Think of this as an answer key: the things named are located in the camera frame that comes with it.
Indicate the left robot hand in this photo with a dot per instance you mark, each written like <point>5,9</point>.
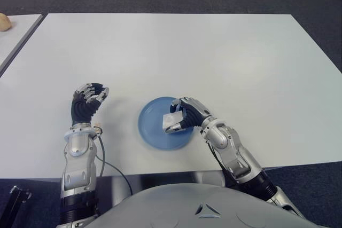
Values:
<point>82,109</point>

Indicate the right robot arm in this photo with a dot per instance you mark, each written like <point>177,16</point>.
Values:
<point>235,153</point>

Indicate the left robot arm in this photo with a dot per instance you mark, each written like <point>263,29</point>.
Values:
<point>77,164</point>

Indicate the grey robot torso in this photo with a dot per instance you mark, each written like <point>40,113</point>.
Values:
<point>173,206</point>

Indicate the blue round plate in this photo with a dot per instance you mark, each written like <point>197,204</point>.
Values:
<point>152,121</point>

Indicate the black stand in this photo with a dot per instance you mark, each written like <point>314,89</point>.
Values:
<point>14,206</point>

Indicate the grey robot leg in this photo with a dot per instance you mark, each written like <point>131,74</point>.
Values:
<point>208,178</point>
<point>117,188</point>

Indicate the beige round object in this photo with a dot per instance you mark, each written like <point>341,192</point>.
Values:
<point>4,22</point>

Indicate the white side table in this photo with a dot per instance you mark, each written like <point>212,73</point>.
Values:
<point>16,38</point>

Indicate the white charger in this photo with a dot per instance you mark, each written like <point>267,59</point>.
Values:
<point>172,119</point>

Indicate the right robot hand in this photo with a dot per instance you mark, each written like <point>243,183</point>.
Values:
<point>193,113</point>

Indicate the grey left robot leg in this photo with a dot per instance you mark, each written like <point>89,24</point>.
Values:
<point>117,188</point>

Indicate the grey right robot leg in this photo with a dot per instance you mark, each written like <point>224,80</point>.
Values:
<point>208,178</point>

